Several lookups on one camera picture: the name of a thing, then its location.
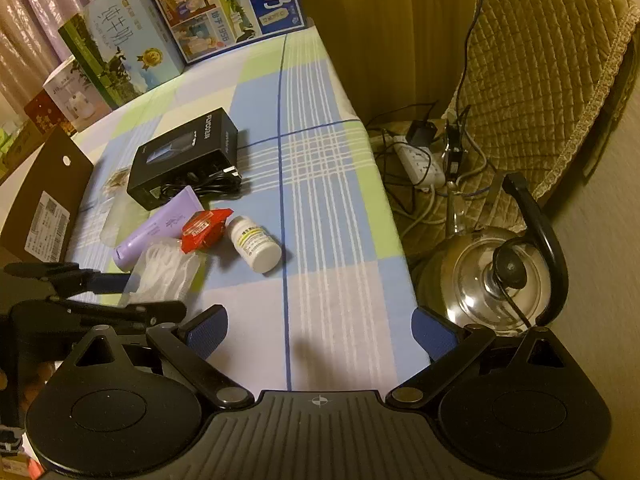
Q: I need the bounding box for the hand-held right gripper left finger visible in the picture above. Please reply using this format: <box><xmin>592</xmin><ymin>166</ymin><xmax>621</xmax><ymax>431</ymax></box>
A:
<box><xmin>60</xmin><ymin>305</ymin><xmax>253</xmax><ymax>408</ymax></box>

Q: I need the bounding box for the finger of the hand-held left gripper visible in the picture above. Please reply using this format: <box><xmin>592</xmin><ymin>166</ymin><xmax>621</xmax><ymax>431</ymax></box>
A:
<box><xmin>45</xmin><ymin>297</ymin><xmax>188</xmax><ymax>330</ymax></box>
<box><xmin>2</xmin><ymin>261</ymin><xmax>132</xmax><ymax>306</ymax></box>

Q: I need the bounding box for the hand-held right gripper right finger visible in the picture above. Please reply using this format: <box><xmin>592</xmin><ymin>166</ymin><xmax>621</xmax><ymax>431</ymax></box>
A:
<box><xmin>386</xmin><ymin>307</ymin><xmax>576</xmax><ymax>408</ymax></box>

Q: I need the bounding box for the clear floss pick pack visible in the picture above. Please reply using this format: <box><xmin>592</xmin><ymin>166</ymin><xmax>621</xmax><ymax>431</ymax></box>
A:
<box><xmin>120</xmin><ymin>240</ymin><xmax>206</xmax><ymax>307</ymax></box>

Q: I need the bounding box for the purple cream tube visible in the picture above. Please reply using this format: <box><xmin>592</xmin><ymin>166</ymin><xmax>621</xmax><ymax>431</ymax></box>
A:
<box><xmin>114</xmin><ymin>185</ymin><xmax>203</xmax><ymax>269</ymax></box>

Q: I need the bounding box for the white pill bottle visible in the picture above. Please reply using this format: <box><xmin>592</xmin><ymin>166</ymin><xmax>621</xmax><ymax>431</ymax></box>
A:
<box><xmin>228</xmin><ymin>215</ymin><xmax>282</xmax><ymax>274</ymax></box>

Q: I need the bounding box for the red snack packet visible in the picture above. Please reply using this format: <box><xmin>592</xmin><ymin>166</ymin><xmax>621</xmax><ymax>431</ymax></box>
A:
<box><xmin>180</xmin><ymin>208</ymin><xmax>234</xmax><ymax>254</ymax></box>

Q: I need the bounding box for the brown cardboard box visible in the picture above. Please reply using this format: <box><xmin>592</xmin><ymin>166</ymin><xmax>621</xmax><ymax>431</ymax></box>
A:
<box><xmin>0</xmin><ymin>125</ymin><xmax>96</xmax><ymax>267</ymax></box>

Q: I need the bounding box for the black usb cable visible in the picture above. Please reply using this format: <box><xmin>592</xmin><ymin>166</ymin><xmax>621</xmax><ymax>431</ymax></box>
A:
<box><xmin>160</xmin><ymin>166</ymin><xmax>246</xmax><ymax>199</ymax></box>

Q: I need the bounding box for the small clear snack packet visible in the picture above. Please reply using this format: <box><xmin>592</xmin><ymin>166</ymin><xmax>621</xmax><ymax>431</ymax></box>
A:
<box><xmin>105</xmin><ymin>170</ymin><xmax>133</xmax><ymax>193</ymax></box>

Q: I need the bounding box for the black shaver box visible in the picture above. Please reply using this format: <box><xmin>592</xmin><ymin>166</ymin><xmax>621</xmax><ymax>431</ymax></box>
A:
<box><xmin>126</xmin><ymin>107</ymin><xmax>241</xmax><ymax>208</ymax></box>

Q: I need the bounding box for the white power strip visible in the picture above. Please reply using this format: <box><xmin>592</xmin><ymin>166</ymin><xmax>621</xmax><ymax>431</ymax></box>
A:
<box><xmin>392</xmin><ymin>132</ymin><xmax>446</xmax><ymax>189</ymax></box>

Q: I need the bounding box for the green patterned box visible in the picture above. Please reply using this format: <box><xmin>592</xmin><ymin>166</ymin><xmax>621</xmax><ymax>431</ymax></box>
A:
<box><xmin>0</xmin><ymin>121</ymin><xmax>22</xmax><ymax>160</ymax></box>

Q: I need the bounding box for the black plug adapter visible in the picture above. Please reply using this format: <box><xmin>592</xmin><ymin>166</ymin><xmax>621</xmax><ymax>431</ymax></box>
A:
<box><xmin>442</xmin><ymin>120</ymin><xmax>468</xmax><ymax>181</ymax></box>

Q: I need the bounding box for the red gift box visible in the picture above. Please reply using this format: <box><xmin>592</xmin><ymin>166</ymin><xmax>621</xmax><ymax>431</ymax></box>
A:
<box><xmin>23</xmin><ymin>92</ymin><xmax>76</xmax><ymax>136</ymax></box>

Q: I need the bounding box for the white appliance box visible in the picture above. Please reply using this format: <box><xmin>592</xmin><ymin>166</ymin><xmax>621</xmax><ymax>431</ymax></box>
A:
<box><xmin>42</xmin><ymin>57</ymin><xmax>113</xmax><ymax>133</ymax></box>

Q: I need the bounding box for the black power adapter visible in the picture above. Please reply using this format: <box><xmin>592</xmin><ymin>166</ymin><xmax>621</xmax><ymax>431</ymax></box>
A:
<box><xmin>406</xmin><ymin>119</ymin><xmax>441</xmax><ymax>148</ymax></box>

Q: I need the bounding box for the green milk carton box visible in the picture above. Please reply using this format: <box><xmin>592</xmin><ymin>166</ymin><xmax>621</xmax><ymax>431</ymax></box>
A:
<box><xmin>57</xmin><ymin>0</ymin><xmax>186</xmax><ymax>111</ymax></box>

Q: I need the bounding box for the purple curtain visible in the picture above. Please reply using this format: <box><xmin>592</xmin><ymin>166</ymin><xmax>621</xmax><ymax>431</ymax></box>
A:
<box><xmin>0</xmin><ymin>0</ymin><xmax>166</xmax><ymax>106</ymax></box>

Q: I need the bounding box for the quilted brown chair cover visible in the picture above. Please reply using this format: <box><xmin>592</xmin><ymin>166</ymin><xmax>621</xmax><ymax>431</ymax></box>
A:
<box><xmin>367</xmin><ymin>0</ymin><xmax>638</xmax><ymax>261</ymax></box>

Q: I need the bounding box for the blue milk carton box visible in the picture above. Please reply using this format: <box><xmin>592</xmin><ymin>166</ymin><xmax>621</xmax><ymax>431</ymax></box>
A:
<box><xmin>147</xmin><ymin>0</ymin><xmax>307</xmax><ymax>66</ymax></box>

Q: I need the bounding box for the steel kettle with black handle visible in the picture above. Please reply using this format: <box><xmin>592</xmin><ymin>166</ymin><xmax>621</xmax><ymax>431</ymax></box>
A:
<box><xmin>415</xmin><ymin>172</ymin><xmax>571</xmax><ymax>336</ymax></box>

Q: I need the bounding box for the white power cable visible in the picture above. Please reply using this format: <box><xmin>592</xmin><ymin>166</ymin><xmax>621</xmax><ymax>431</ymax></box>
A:
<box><xmin>395</xmin><ymin>180</ymin><xmax>451</xmax><ymax>233</ymax></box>

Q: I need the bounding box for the thin black hanging cable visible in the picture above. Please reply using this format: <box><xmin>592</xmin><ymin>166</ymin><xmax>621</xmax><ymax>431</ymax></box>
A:
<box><xmin>452</xmin><ymin>0</ymin><xmax>488</xmax><ymax>131</ymax></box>

